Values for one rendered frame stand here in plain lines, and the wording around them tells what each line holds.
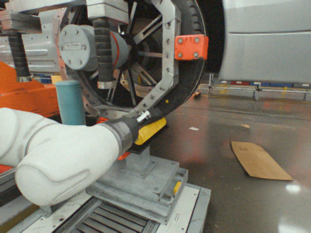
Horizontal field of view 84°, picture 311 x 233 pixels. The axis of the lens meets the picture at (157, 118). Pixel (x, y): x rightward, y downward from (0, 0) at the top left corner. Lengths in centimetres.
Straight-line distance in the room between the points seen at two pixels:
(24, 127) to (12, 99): 60
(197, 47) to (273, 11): 27
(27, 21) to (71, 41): 16
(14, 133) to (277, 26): 74
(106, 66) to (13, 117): 20
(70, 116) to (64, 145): 43
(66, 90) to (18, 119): 33
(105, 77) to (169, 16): 28
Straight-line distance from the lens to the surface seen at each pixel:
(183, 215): 101
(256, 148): 195
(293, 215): 133
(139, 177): 98
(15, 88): 103
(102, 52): 43
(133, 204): 96
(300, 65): 72
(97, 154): 32
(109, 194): 102
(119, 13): 48
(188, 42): 57
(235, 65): 70
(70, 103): 72
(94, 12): 45
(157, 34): 90
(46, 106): 108
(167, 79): 59
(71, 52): 62
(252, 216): 122
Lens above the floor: 81
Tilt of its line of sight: 18 degrees down
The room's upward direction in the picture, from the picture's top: straight up
